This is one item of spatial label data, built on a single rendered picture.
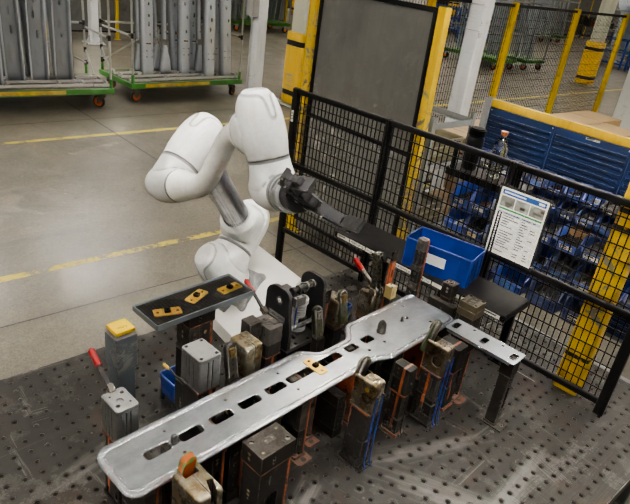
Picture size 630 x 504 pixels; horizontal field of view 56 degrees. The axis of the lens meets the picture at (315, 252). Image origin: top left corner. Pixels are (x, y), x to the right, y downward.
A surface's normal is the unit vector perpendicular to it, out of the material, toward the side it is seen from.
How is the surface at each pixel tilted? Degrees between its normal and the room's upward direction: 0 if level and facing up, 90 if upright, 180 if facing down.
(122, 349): 90
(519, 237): 90
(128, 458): 0
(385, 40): 89
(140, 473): 0
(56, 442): 0
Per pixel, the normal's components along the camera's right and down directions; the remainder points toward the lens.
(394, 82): -0.74, 0.22
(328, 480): 0.13, -0.89
